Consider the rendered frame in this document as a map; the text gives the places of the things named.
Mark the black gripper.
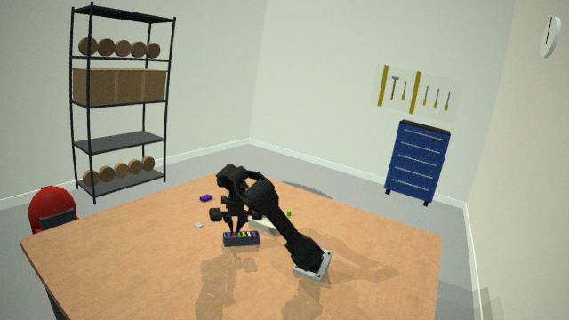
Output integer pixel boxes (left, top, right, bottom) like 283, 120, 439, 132
209, 197, 262, 235

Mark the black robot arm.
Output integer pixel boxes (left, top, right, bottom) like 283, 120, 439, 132
216, 164, 325, 274

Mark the beige square tray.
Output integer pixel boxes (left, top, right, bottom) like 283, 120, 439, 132
248, 215, 279, 236

